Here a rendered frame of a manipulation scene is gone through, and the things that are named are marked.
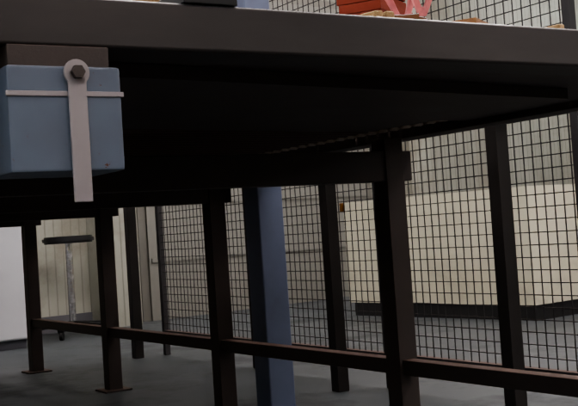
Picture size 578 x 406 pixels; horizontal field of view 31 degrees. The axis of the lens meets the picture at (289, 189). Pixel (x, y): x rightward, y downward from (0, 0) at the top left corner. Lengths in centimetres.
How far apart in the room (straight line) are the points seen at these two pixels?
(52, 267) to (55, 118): 672
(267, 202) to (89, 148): 245
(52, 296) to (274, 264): 442
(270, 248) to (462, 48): 216
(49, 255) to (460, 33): 652
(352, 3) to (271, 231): 126
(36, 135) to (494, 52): 72
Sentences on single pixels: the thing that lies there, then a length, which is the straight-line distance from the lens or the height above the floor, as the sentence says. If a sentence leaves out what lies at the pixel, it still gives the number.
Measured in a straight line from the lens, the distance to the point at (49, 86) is 121.
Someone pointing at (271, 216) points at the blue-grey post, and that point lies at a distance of 363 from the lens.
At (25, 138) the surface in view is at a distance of 119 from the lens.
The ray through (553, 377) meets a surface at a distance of 241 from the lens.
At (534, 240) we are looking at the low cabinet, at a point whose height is 47.
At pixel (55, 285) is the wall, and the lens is 792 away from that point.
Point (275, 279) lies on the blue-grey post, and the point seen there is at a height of 46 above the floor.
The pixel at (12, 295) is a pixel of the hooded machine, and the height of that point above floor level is 34.
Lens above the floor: 63
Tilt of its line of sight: 2 degrees up
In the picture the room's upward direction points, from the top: 4 degrees counter-clockwise
